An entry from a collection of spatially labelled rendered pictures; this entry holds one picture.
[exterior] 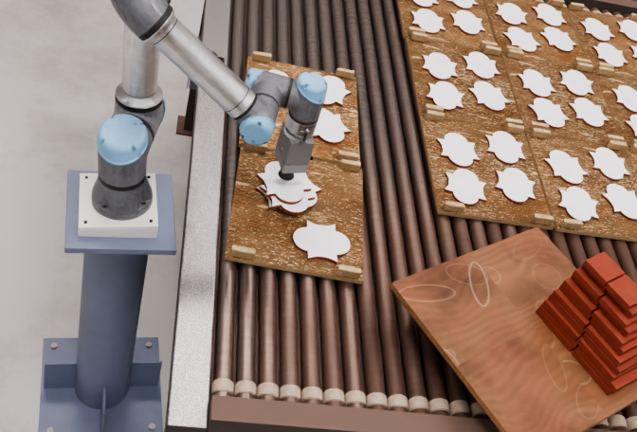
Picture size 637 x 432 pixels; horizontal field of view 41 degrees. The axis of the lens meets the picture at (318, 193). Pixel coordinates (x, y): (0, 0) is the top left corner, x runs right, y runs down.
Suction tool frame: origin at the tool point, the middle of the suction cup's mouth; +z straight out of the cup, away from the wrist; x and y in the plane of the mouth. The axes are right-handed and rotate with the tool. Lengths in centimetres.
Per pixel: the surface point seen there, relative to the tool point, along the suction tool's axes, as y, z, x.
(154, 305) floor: 34, 101, 20
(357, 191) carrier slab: -0.4, 7.0, -22.2
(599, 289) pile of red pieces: -57, -19, -56
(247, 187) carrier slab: 2.6, 7.0, 8.5
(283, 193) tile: -4.6, 2.4, 1.3
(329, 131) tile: 22.9, 5.9, -20.2
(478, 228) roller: -14, 9, -55
